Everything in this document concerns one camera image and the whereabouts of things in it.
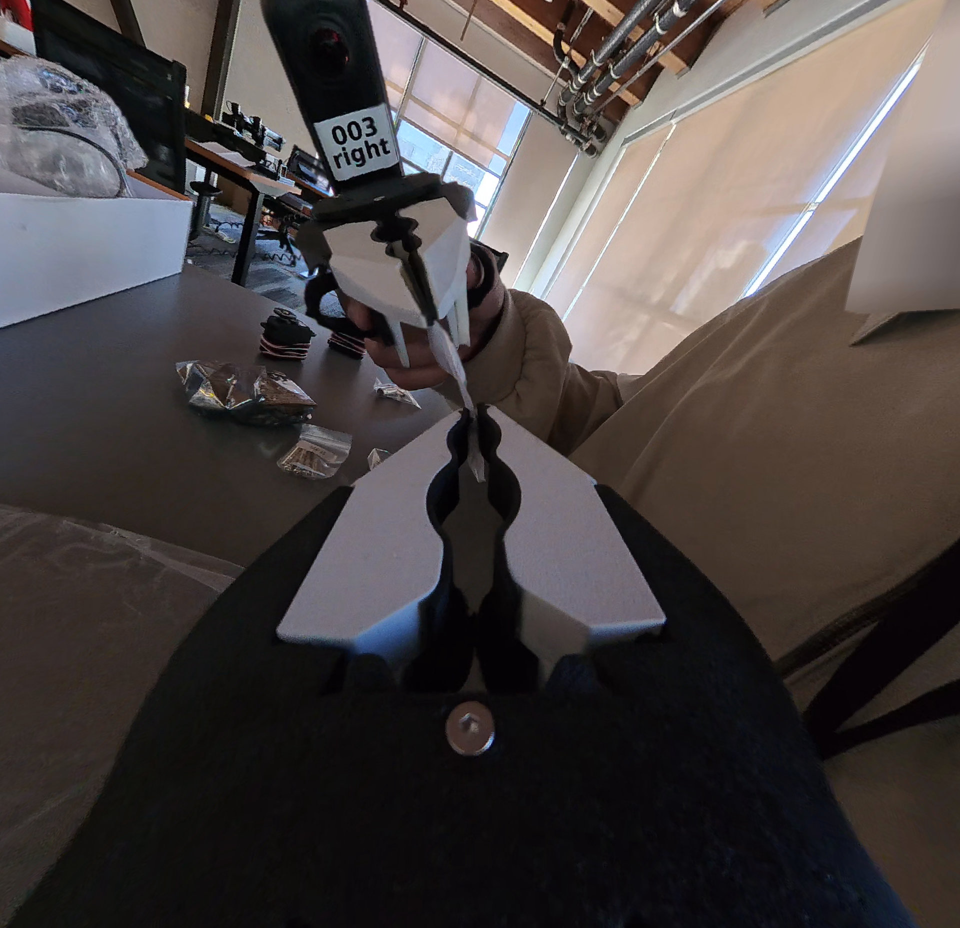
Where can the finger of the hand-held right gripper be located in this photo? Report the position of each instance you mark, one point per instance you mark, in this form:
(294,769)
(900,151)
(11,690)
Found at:
(446,260)
(367,268)

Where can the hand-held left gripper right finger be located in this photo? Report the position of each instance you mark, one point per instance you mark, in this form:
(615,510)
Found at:
(585,560)

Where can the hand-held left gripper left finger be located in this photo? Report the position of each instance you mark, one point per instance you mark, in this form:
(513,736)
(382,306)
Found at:
(367,560)

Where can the zip bag of mixed hardware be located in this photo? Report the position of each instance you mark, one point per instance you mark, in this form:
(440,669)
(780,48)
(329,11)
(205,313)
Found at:
(377,459)

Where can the small labelled clear zip bag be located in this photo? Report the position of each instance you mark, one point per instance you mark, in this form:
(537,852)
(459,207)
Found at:
(461,388)

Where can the orange and white box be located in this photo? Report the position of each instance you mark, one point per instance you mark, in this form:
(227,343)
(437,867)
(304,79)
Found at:
(82,253)

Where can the clear plastic bag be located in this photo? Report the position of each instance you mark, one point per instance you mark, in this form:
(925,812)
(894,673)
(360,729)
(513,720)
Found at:
(90,643)

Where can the person's right forearm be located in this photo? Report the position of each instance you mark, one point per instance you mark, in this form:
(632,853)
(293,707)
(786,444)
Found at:
(540,358)

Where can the person's right hand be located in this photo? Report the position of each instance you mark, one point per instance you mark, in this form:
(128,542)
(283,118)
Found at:
(420,369)

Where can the gridded glass window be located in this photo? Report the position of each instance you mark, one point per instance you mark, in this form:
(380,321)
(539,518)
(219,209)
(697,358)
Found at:
(465,148)

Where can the small crumpled clear bag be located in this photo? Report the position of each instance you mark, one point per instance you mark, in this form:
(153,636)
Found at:
(396,393)

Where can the silver foil bag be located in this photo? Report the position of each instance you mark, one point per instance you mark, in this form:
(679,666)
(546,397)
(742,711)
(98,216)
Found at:
(240,395)

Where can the bubble-wrapped wheel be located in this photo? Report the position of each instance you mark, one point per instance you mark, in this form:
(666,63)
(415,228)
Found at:
(60,133)

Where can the bundle of ceiling pipes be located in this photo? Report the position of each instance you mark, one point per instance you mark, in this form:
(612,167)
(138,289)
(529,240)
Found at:
(637,35)

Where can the beige roller blind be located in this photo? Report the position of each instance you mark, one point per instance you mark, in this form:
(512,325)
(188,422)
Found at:
(750,193)

